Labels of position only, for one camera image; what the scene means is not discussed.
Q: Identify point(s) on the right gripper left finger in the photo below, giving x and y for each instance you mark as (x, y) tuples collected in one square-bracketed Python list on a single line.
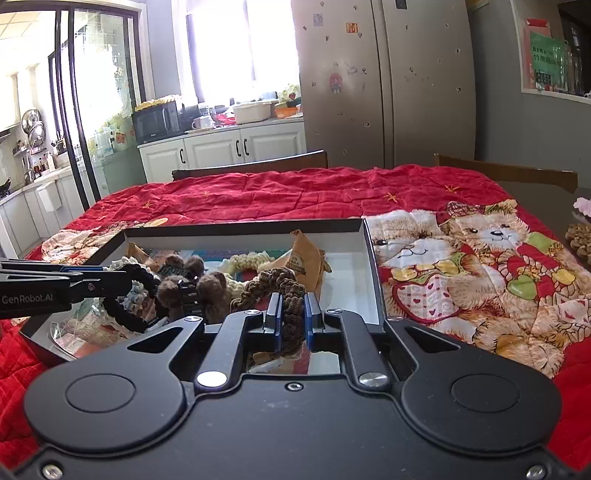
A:
[(122, 397)]

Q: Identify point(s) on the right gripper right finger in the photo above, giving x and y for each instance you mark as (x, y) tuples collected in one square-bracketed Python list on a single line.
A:
[(454, 394)]

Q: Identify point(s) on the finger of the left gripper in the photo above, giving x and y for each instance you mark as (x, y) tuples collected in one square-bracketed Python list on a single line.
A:
[(29, 293), (38, 266)]

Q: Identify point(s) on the black white lace scrunchie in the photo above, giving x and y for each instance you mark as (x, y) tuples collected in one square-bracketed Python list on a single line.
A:
[(129, 321)]

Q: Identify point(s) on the brown fuzzy hair claw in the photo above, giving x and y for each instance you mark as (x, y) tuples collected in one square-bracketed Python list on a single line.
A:
[(175, 265), (206, 297)]

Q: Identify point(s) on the cream crochet scrunchie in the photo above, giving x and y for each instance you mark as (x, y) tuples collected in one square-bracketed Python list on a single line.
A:
[(239, 263)]

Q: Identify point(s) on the brown knitted scrunchie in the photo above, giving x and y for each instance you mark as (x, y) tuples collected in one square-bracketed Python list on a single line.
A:
[(281, 299)]

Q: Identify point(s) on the brown triangular snack packet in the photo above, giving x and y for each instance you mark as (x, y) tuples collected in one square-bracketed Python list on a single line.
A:
[(137, 253), (306, 260)]

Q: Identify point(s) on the blue white crochet scrunchie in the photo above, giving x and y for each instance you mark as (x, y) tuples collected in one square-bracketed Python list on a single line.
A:
[(136, 301)]

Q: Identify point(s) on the colourful printed booklet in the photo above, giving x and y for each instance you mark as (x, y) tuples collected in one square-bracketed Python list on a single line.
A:
[(168, 285)]

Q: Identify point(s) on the white hanging bin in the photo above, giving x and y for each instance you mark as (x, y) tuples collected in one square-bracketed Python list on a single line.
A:
[(49, 197)]

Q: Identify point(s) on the red quilted teddy blanket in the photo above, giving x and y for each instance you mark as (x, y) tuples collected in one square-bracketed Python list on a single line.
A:
[(451, 254)]

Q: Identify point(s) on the white kitchen cabinet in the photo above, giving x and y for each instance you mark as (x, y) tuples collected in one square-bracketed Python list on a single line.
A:
[(201, 149)]

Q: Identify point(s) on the pile of brown nuts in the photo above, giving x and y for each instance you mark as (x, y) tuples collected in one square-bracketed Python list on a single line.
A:
[(578, 237)]

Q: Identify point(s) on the black microwave oven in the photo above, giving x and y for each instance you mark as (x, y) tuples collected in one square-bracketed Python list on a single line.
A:
[(157, 122)]

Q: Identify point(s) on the black shallow cardboard box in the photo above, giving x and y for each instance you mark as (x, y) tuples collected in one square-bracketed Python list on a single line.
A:
[(352, 285)]

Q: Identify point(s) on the white mug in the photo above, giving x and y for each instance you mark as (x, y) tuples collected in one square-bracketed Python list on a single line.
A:
[(204, 122)]

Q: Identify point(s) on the white plastic basin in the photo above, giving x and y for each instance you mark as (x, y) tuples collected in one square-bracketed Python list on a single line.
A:
[(253, 112)]

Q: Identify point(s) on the dark wooden chair back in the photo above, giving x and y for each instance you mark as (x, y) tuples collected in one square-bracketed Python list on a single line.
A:
[(316, 159)]

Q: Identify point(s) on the orange bowl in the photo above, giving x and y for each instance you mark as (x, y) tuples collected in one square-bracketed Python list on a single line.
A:
[(283, 111)]

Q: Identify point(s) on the silver double door refrigerator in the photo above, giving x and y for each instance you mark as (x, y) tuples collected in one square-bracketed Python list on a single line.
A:
[(386, 83)]

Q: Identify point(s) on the black sliding door frame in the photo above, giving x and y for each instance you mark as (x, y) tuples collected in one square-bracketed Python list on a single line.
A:
[(96, 81)]

